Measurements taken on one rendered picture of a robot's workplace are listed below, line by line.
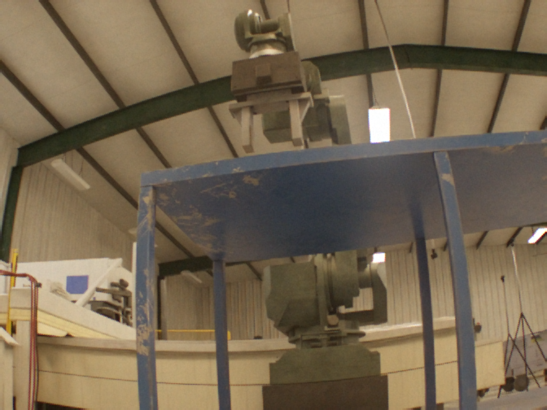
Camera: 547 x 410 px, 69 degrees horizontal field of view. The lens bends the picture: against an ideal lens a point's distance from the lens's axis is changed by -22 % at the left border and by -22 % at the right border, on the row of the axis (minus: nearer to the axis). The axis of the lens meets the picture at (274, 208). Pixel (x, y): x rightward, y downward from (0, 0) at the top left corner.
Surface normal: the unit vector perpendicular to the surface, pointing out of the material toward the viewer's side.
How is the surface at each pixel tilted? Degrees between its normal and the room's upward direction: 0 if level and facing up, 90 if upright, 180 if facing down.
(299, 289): 90
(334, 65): 90
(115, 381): 90
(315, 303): 125
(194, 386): 90
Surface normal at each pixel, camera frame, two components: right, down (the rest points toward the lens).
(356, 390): -0.17, -0.38
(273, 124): -0.17, 0.00
